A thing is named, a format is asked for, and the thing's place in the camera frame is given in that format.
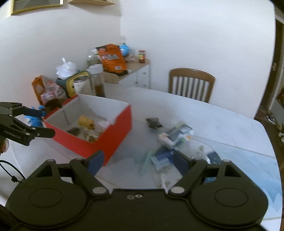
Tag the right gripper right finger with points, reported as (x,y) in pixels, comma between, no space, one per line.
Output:
(191,171)

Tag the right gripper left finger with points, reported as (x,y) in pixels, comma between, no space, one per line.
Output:
(84,171)

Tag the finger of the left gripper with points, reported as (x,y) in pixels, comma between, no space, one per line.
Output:
(18,109)
(34,131)

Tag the blue tissue packet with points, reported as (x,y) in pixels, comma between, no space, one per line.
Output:
(163,158)

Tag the yellow bread toy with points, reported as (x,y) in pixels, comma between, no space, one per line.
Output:
(86,122)

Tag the pink white snack bag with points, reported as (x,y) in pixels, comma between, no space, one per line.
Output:
(102,125)

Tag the person left hand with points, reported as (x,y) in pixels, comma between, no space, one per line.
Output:
(4,144)

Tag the orange pink snack bags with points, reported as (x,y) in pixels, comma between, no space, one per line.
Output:
(46,90)

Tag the brown mug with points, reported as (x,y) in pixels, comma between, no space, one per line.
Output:
(52,104)

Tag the white grey snack bag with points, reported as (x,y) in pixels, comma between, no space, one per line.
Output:
(177,135)

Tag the red cardboard box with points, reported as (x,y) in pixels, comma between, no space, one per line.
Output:
(89,141)

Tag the light green toothbrush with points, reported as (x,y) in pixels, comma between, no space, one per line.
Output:
(145,163)

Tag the small black snack packet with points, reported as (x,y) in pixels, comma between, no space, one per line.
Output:
(153,123)

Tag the white plastic bag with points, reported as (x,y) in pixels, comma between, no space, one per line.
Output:
(66,70)

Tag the white thermos cup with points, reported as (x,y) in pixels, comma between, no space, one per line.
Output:
(82,85)

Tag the glass bottle white lid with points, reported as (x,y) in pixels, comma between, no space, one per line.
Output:
(97,80)

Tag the wooden chair far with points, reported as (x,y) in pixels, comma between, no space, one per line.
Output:
(191,83)

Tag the orange snack bag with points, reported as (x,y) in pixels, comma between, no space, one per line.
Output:
(112,59)

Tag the white side cabinet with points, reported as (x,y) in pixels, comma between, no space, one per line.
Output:
(139,75)

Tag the blue globe ball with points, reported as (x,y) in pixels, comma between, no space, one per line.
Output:
(124,49)

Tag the red lidded sauce jar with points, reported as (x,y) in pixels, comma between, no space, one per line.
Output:
(141,56)

